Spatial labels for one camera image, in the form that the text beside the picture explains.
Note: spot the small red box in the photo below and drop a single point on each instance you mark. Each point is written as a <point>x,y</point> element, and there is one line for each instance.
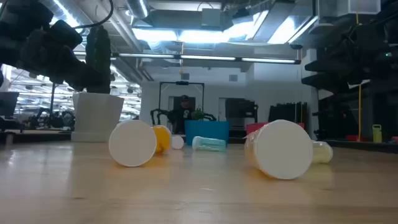
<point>352,137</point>

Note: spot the black background robot arm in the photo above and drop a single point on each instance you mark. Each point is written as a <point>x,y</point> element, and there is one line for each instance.
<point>157,115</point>

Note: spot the silver ventilation duct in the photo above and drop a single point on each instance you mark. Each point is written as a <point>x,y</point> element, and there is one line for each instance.
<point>138,7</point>

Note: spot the long ceiling light bar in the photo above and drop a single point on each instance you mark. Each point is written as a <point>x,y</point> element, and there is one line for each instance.
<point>205,58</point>

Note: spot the dark monitor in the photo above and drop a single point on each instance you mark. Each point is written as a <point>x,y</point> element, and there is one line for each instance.
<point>8,104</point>

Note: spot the black gantry frame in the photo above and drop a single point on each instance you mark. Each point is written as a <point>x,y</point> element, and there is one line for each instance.
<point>182,83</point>

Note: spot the orange pill bottle white cap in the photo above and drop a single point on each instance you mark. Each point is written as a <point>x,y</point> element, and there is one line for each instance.
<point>132,143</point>
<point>162,139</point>
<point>281,149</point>

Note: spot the black upright panels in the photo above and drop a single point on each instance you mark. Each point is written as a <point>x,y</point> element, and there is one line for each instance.
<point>287,112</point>

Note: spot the teal pill bottle white cap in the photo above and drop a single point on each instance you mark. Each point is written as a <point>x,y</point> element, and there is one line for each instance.
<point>210,144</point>

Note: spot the yellow-green jug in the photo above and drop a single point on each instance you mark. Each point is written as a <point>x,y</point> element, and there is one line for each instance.
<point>377,134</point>

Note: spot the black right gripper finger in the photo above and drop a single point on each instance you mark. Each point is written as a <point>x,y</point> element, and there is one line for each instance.
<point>329,66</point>
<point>332,82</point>

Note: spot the blue plastic bin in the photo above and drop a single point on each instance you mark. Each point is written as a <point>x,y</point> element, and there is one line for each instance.
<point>206,129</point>

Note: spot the purple pill bottle white cap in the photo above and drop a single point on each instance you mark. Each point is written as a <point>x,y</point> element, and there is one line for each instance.
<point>177,142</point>

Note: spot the yellow pill bottle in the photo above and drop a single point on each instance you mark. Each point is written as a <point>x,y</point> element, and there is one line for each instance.
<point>322,152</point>

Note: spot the green cactus plant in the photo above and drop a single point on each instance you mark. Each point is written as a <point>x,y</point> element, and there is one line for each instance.
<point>98,43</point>

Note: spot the small green potted plant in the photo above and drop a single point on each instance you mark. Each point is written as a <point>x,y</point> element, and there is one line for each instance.
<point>198,115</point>

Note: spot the grey ceiling unit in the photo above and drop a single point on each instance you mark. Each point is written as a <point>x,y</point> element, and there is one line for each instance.
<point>211,17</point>

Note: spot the red plastic bin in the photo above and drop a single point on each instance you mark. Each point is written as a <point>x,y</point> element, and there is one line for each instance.
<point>253,127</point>

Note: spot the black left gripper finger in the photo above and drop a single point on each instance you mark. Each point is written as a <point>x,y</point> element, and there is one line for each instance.
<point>84,67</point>
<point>90,85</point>

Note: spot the black cabinet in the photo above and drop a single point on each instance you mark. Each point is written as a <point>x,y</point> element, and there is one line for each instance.
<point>239,112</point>

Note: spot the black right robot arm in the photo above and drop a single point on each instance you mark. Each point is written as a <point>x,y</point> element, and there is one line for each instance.
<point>393,28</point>

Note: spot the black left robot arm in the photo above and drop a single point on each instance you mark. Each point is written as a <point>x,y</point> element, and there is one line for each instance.
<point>18,25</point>

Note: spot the person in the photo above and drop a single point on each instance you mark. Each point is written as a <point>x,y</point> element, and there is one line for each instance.
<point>184,112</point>

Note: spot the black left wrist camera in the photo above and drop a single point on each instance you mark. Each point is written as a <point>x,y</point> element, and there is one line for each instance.
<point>63,34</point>

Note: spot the white bin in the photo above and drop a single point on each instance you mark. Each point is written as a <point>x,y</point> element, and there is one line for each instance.
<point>96,118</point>

